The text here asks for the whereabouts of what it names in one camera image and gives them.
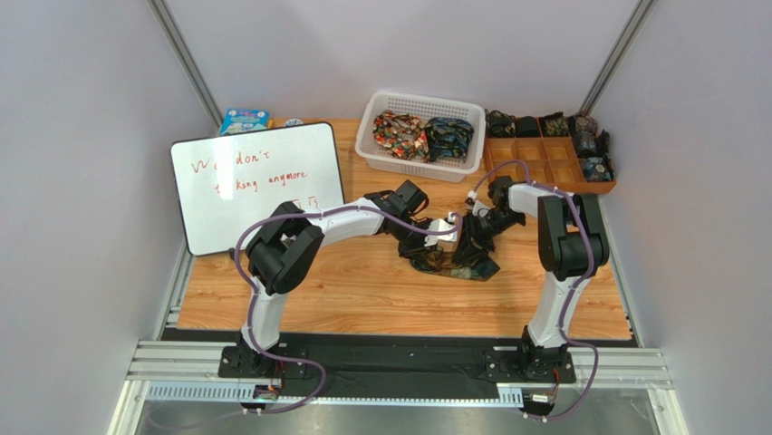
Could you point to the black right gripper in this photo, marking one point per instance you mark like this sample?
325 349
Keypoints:
468 242

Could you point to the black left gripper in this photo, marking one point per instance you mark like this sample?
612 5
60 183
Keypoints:
419 246

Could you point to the blue brown floral tie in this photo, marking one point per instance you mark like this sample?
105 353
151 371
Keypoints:
440 263

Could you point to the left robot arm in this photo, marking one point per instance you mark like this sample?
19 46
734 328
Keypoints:
281 249

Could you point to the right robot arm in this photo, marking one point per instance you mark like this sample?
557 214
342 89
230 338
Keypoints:
572 245

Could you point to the white plastic basket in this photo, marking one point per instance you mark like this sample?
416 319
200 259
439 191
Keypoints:
448 169

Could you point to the red floral tie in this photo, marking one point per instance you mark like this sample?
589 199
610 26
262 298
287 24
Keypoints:
402 135

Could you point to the dark blue patterned tie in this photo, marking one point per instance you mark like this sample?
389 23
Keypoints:
448 138

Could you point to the wooden compartment tray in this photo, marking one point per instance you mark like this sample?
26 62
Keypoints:
546 160

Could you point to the rolled black tie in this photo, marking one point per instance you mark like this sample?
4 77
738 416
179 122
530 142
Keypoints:
527 127

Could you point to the rolled green patterned tie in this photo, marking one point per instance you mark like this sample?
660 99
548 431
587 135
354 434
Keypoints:
554 125

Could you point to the rolled blue patterned tie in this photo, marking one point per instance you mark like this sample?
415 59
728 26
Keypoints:
597 169

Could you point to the rolled dark grey tie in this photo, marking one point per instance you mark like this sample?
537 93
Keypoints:
587 145

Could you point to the rolled grey patterned tie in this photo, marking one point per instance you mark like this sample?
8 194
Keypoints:
580 123

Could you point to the blue red box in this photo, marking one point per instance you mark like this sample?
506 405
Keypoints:
238 121

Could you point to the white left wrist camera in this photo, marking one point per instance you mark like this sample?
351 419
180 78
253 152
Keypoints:
444 230

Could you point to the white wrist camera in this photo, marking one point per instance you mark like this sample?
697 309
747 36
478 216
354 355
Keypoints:
444 230
475 206

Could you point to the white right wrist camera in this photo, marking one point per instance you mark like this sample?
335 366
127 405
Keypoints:
475 206

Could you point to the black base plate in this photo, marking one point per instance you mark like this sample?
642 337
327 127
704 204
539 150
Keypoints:
380 367

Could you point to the white whiteboard black frame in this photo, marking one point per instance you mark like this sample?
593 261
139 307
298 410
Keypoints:
228 183

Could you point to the aluminium frame rail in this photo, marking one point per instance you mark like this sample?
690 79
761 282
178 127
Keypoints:
155 374

